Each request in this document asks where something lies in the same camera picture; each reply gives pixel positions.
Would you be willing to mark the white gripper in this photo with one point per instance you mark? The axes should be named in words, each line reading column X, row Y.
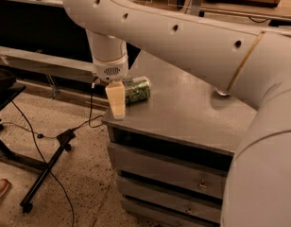
column 110, row 72

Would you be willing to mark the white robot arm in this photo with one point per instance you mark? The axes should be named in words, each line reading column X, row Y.
column 250, row 63

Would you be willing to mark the white green soda can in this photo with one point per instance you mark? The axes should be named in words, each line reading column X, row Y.
column 222, row 93

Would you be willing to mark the grey drawer cabinet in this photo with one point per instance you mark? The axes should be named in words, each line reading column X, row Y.
column 172, row 152

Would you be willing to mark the white shoe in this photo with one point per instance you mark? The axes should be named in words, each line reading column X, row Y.
column 4, row 186

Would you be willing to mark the cluttered back shelf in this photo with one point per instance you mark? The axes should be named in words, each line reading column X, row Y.
column 214, row 0

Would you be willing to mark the grey metal rail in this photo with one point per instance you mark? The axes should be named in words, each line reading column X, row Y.
column 46, row 64

